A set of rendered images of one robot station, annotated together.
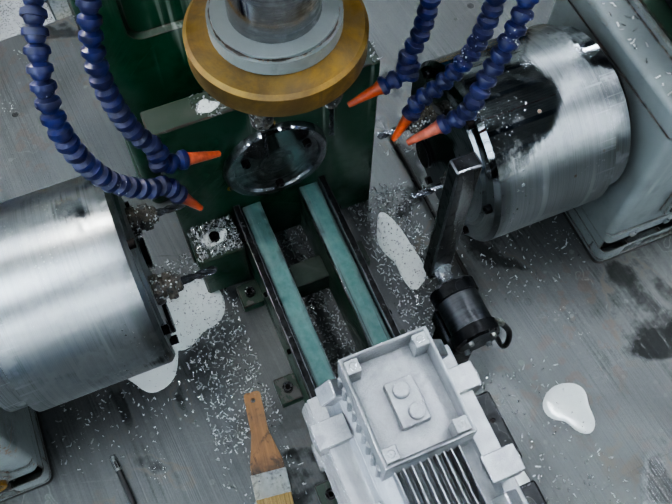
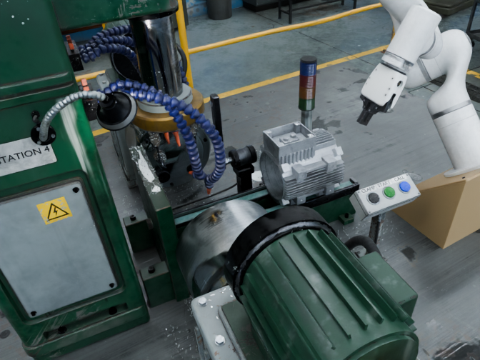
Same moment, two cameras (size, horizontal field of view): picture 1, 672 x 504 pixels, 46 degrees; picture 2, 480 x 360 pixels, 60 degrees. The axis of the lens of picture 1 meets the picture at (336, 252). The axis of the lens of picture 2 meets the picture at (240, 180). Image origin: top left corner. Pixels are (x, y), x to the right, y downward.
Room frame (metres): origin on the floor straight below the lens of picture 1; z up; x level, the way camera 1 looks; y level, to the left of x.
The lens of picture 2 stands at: (0.34, 0.97, 1.78)
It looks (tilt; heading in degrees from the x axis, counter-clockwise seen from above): 37 degrees down; 272
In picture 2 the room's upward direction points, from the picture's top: 4 degrees counter-clockwise
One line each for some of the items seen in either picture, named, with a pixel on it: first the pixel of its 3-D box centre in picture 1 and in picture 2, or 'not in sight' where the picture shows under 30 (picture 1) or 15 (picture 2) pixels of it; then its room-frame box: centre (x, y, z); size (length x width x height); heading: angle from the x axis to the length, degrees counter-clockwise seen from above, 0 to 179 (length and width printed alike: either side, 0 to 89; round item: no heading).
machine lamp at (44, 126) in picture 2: not in sight; (81, 116); (0.61, 0.35, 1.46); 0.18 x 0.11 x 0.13; 23
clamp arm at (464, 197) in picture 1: (449, 223); (218, 133); (0.43, -0.13, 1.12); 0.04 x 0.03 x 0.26; 23
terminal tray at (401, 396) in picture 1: (403, 404); (288, 143); (0.22, -0.07, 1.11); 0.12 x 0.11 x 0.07; 23
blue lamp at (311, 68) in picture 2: not in sight; (308, 66); (0.12, -0.44, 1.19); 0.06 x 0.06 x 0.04
